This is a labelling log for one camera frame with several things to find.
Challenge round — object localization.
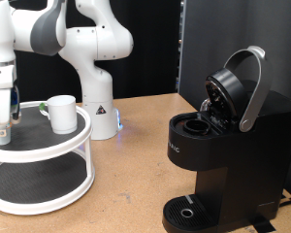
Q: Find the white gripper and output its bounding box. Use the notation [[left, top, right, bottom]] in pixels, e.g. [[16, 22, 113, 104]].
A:
[[0, 87, 14, 138]]

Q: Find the white mug green-marked handle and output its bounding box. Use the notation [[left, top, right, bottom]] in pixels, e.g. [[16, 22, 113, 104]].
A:
[[38, 94, 79, 135]]

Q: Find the black Keurig coffee machine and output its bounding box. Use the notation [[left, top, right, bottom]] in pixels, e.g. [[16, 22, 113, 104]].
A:
[[161, 45, 291, 233]]

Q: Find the white two-tier turntable shelf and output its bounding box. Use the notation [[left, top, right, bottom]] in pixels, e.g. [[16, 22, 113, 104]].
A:
[[0, 100, 96, 216]]

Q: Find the black power cord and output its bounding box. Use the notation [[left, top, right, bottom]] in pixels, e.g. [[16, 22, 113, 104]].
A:
[[277, 196, 291, 209]]

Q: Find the clear water tank black lid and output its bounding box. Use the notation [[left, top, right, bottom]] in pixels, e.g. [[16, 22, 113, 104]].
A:
[[242, 79, 261, 98]]

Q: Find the metal rack upright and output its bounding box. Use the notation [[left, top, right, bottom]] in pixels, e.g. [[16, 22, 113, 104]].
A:
[[176, 0, 186, 93]]

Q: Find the black tape strip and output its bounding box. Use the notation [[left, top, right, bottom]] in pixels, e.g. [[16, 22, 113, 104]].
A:
[[248, 216, 277, 233]]

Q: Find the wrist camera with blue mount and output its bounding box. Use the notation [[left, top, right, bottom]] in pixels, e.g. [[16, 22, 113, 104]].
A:
[[10, 82, 22, 125]]

